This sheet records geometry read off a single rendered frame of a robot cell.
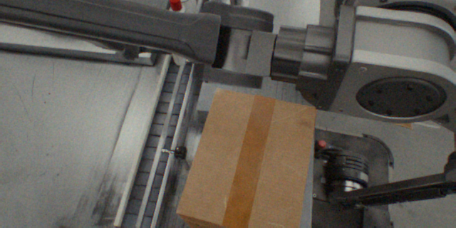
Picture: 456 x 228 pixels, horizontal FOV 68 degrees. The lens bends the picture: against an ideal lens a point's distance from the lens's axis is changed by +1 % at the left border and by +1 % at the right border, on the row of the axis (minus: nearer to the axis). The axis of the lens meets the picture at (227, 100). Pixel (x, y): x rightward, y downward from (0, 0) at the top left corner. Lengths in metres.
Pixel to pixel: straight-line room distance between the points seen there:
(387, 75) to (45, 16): 0.36
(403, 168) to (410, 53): 1.68
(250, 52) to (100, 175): 0.78
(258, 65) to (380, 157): 1.40
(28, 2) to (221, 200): 0.49
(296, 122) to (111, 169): 0.60
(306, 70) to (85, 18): 0.25
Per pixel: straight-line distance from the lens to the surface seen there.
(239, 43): 0.43
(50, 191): 1.16
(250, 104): 0.78
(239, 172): 0.71
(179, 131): 1.04
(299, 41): 0.41
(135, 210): 0.99
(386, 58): 0.39
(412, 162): 2.10
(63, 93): 1.30
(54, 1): 0.39
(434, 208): 2.06
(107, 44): 0.68
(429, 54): 0.42
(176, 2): 1.05
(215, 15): 0.43
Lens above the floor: 1.80
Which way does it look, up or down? 61 degrees down
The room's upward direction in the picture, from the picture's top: 6 degrees counter-clockwise
